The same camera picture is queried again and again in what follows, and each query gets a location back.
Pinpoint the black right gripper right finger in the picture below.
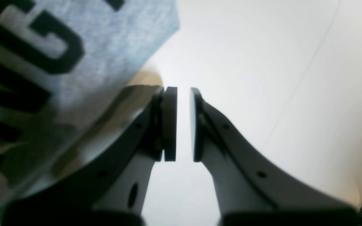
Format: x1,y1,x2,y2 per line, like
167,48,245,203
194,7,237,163
190,88,361,226

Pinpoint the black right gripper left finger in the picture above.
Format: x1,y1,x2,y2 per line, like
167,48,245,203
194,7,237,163
2,86,177,226

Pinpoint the grey T-shirt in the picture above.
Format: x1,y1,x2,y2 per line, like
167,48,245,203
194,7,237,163
0,0,179,212

